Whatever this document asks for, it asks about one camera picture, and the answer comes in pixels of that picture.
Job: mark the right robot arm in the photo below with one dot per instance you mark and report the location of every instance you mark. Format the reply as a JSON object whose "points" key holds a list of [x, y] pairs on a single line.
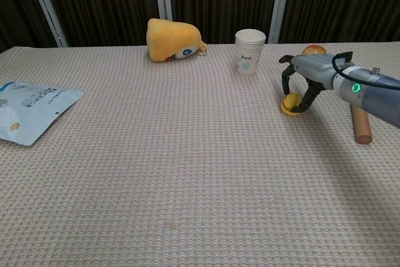
{"points": [[368, 92]]}

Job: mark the yellow bowl-shaped half shell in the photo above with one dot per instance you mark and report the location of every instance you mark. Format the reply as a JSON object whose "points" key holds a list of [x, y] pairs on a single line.
{"points": [[287, 109]]}

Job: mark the yellow plush toy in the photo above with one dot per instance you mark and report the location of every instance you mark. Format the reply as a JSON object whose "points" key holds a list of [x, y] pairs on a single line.
{"points": [[170, 40]]}

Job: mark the blue white mask package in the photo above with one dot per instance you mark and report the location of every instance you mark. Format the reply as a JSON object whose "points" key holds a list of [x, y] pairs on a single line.
{"points": [[31, 110]]}

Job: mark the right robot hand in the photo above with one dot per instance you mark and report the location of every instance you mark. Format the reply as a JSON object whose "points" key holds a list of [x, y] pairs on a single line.
{"points": [[315, 68]]}

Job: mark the white paper cup stack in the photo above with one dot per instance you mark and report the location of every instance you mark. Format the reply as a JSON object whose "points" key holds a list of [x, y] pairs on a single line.
{"points": [[248, 52]]}

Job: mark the dark ribbed backdrop curtain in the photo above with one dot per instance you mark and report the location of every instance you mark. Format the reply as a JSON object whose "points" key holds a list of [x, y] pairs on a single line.
{"points": [[103, 1]]}

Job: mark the orange fruit jelly cup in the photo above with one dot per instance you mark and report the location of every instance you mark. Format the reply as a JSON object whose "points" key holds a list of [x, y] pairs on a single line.
{"points": [[314, 50]]}

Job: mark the beige woven tablecloth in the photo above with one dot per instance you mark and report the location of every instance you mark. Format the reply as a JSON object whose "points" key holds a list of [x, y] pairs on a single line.
{"points": [[175, 170]]}

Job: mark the wooden rolling pin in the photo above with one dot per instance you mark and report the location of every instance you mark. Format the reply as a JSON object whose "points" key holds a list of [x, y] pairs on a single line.
{"points": [[362, 126]]}

